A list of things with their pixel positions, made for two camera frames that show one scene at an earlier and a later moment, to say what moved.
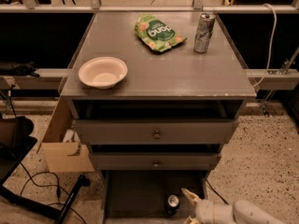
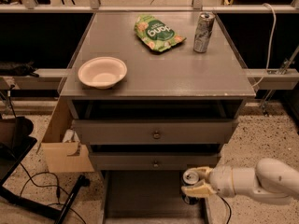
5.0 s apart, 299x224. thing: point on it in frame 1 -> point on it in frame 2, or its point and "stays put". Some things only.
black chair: (16, 141) stays put
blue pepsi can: (173, 203) -> (190, 177)
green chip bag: (155, 34) stays put
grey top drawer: (156, 131) stays put
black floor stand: (10, 198) stays put
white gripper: (204, 211) -> (220, 180)
